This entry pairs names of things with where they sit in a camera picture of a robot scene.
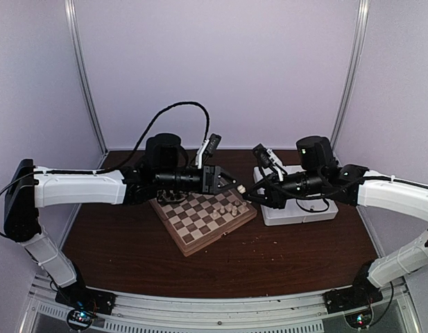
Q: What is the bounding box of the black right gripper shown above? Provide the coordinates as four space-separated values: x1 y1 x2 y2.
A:
242 169 325 210

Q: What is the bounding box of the white chess piece handed over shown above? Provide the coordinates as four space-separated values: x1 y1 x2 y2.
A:
237 185 246 194

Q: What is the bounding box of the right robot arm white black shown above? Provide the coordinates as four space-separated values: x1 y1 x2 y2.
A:
242 135 428 307

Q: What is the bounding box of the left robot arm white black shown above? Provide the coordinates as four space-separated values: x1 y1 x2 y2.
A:
3 133 240 308

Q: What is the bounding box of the wooden chess board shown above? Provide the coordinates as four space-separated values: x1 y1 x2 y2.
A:
150 189 257 257

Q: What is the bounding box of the row of dark chess pieces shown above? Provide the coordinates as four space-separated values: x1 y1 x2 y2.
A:
157 190 188 205

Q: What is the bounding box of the right controller board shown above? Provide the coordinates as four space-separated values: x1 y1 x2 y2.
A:
345 310 373 330

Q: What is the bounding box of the controller board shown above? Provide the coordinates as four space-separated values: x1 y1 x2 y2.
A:
66 309 95 331
345 310 373 330

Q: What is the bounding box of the left controller board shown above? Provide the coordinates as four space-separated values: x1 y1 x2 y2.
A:
66 309 95 331

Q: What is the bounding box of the white plastic tray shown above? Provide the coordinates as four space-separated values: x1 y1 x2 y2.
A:
252 165 339 227

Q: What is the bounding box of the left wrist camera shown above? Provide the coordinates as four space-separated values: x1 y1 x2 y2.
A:
195 133 222 169

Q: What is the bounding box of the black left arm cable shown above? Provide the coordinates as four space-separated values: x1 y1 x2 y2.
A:
130 101 211 164

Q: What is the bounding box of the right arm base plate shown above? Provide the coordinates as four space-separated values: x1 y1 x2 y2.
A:
323 287 383 314

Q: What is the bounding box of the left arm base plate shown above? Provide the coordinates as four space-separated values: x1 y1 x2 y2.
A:
55 287 116 315

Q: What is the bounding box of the front aluminium rail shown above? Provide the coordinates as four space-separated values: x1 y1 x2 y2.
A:
21 272 426 333

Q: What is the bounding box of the right aluminium frame post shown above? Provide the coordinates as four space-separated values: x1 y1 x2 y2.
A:
330 0 370 149

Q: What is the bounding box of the aluminium frame post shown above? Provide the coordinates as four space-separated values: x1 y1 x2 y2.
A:
64 0 108 155
330 0 370 149

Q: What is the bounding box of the left aluminium frame post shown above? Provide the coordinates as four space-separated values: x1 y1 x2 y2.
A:
64 0 108 155

